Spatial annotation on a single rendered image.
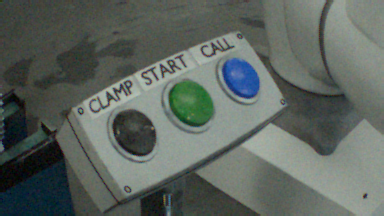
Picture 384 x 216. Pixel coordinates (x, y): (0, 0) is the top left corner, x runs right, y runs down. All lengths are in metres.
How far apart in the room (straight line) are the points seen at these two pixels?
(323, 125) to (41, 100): 0.45
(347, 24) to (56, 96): 0.54
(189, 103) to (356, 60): 0.22
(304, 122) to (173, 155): 0.36
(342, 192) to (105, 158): 0.35
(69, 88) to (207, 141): 0.58
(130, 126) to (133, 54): 0.68
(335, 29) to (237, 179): 0.26
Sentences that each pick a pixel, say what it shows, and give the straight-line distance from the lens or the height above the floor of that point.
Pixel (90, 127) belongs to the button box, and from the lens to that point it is 0.46.
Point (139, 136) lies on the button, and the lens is 0.47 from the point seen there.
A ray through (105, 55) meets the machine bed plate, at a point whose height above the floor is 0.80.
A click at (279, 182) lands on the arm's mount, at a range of 0.79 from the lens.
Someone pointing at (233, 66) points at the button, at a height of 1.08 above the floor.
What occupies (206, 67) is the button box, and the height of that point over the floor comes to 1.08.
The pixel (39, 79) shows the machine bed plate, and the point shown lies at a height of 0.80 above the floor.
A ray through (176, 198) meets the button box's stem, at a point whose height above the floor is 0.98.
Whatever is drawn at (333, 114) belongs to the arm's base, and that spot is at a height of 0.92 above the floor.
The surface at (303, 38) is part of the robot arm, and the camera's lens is 0.75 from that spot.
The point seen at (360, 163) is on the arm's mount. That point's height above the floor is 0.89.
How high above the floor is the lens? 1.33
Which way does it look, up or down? 31 degrees down
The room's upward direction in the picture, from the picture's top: 4 degrees clockwise
